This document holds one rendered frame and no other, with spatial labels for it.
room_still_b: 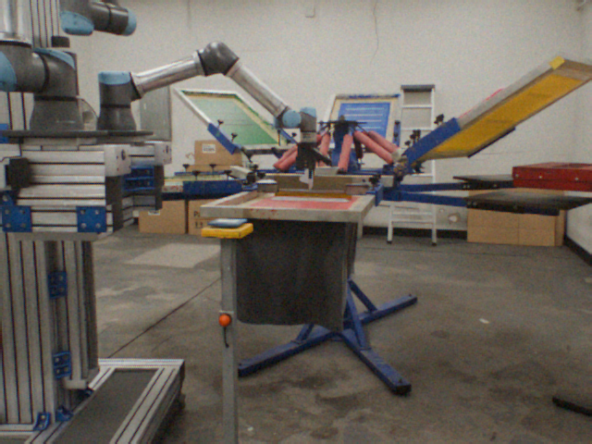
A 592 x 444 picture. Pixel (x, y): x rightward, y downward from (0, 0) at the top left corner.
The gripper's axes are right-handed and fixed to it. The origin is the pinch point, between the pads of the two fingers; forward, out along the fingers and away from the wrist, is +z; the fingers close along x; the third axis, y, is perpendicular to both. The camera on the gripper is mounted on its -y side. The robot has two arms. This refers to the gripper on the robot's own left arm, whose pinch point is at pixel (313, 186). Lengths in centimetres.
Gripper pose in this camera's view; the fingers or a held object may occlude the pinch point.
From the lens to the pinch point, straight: 247.6
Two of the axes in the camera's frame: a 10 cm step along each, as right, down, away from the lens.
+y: -9.7, -0.3, 2.3
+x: -2.3, 1.4, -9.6
